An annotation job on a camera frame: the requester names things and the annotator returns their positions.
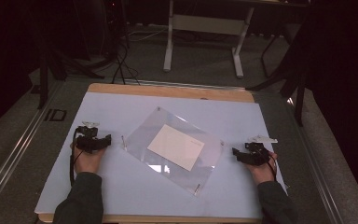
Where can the person's left hand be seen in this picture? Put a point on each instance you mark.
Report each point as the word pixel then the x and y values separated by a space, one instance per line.
pixel 87 161

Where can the white desk frame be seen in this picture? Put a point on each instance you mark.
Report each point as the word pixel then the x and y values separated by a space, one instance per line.
pixel 208 25

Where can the metal floor rail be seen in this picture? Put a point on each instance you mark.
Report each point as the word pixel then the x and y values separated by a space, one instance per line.
pixel 317 161
pixel 15 149

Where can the black chair frame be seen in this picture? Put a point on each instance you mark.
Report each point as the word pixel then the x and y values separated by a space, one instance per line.
pixel 298 93

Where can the photo card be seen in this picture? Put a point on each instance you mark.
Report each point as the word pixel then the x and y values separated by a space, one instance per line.
pixel 176 146

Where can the white table mat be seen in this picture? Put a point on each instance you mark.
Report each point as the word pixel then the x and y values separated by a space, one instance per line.
pixel 136 193

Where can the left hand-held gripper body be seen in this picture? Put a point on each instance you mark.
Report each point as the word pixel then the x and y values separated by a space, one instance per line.
pixel 88 143

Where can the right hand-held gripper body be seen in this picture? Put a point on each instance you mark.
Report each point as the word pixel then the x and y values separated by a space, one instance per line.
pixel 256 154

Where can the black stand legs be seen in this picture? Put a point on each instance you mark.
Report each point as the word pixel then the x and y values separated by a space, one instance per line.
pixel 43 77

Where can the wooden table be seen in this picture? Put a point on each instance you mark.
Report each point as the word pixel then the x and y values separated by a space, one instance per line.
pixel 167 91

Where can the person's right hand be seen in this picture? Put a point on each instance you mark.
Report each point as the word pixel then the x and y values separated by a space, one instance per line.
pixel 262 172

